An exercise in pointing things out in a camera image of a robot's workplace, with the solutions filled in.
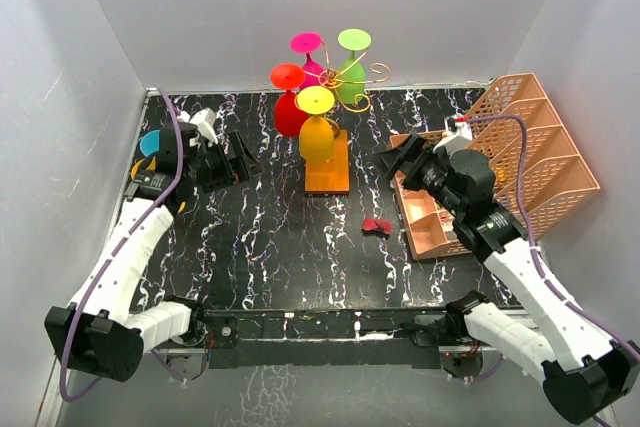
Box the pink desk organizer tray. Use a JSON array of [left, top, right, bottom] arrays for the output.
[[385, 130, 481, 261]]

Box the red bow hair clip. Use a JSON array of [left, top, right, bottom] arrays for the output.
[[361, 218, 392, 237]]

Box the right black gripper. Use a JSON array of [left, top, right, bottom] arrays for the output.
[[368, 133, 464, 218]]

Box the yellow-base amber wine glass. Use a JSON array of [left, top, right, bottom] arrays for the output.
[[125, 155, 190, 215]]

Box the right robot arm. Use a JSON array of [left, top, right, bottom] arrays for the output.
[[373, 135, 639, 425]]

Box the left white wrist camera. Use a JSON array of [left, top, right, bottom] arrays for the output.
[[178, 108, 218, 145]]

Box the pink file rack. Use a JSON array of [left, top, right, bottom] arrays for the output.
[[468, 73, 600, 239]]

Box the yellow-base orange wine glass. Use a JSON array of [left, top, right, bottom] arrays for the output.
[[296, 85, 335, 163]]

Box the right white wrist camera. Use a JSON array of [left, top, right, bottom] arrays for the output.
[[433, 116, 473, 155]]

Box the red wine glass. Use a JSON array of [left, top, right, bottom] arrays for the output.
[[270, 63, 308, 137]]

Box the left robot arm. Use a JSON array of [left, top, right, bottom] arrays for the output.
[[44, 125, 262, 382]]

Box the blue wine glass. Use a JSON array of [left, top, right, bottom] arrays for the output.
[[138, 129, 160, 157]]

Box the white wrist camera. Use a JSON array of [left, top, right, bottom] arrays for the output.
[[433, 116, 473, 155], [178, 108, 218, 145]]

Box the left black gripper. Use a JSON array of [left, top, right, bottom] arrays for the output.
[[184, 131, 263, 193]]

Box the green wine glass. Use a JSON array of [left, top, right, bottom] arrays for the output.
[[337, 28, 372, 106]]

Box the pink wine glass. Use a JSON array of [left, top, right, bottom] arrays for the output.
[[290, 32, 324, 90]]

